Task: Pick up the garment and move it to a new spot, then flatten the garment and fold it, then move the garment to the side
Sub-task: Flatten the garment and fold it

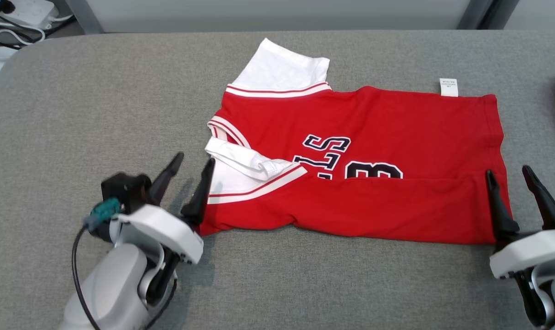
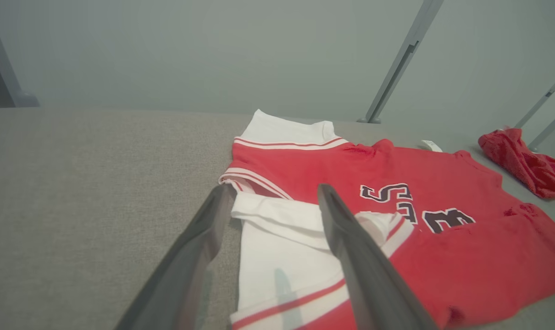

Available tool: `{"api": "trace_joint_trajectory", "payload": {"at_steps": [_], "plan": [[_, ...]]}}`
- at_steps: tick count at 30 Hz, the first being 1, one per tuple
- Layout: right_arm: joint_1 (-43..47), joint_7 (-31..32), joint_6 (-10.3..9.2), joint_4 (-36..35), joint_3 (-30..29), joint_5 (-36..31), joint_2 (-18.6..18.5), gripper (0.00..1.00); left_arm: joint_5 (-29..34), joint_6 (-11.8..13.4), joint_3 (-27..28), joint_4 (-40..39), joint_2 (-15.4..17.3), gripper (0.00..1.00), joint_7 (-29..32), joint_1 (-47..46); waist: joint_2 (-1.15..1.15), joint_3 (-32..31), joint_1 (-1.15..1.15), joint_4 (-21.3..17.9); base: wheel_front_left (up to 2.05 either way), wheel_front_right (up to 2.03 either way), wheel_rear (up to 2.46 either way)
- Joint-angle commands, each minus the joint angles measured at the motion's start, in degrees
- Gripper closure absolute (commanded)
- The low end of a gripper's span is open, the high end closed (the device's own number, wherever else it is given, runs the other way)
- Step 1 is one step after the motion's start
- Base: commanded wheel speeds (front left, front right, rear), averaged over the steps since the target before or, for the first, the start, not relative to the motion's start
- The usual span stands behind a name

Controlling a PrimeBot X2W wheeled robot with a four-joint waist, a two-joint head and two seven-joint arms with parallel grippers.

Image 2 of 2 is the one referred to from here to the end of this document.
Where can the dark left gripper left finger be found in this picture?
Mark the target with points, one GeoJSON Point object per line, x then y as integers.
{"type": "Point", "coordinates": [185, 275]}

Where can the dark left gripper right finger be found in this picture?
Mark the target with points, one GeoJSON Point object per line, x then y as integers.
{"type": "Point", "coordinates": [374, 284]}

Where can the pile of red white garments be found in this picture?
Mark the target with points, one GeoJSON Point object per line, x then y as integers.
{"type": "Point", "coordinates": [465, 256]}

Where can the red shorts white stripe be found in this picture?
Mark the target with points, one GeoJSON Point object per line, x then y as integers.
{"type": "Point", "coordinates": [530, 165]}

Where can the grey partition post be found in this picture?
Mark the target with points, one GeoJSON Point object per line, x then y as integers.
{"type": "Point", "coordinates": [396, 64]}
{"type": "Point", "coordinates": [541, 98]}
{"type": "Point", "coordinates": [550, 126]}

